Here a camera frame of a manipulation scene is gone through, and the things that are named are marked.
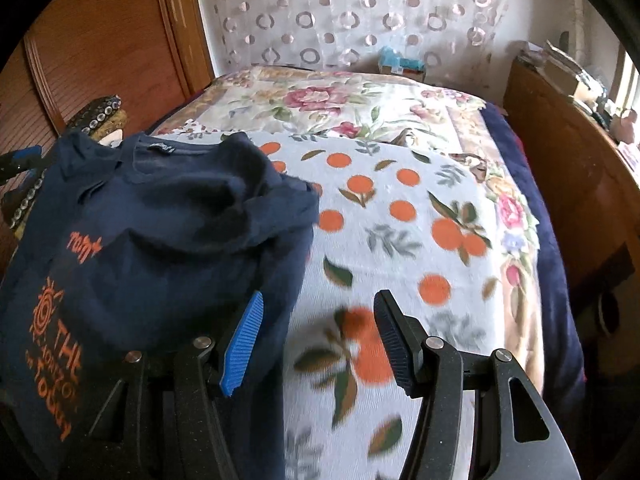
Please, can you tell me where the stack of papers and books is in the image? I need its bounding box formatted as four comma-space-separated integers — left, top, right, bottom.
518, 41, 604, 108

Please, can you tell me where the brown louvered wardrobe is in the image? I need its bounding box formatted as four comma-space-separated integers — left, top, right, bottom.
0, 0, 216, 261

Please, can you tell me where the black ring patterned cloth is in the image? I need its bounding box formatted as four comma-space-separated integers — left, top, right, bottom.
0, 94, 129, 241

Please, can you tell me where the pink piggy bank figurine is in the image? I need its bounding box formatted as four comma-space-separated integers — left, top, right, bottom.
611, 108, 638, 144

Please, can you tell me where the navy printed t-shirt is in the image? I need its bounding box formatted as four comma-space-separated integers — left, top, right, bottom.
1, 131, 319, 479

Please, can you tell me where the tissue box with blue bag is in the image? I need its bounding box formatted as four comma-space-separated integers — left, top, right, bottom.
378, 47, 425, 82

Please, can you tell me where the window with brown frame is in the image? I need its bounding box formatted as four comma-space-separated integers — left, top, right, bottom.
610, 44, 640, 112

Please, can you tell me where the long wooden cabinet desk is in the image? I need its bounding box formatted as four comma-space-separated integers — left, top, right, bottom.
503, 58, 639, 376

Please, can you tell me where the orange fruit print bedsheet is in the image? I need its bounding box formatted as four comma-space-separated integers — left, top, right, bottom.
250, 131, 503, 479

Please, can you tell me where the circle patterned sheer curtain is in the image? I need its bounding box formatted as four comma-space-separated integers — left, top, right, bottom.
198, 0, 509, 92

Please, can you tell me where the navy blue blanket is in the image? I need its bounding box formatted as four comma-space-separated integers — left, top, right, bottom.
480, 103, 586, 417

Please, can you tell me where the floral quilt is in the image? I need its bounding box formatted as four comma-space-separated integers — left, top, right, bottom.
154, 67, 544, 386

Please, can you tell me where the tied beige window curtain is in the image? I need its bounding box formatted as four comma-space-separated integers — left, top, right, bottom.
570, 0, 587, 65

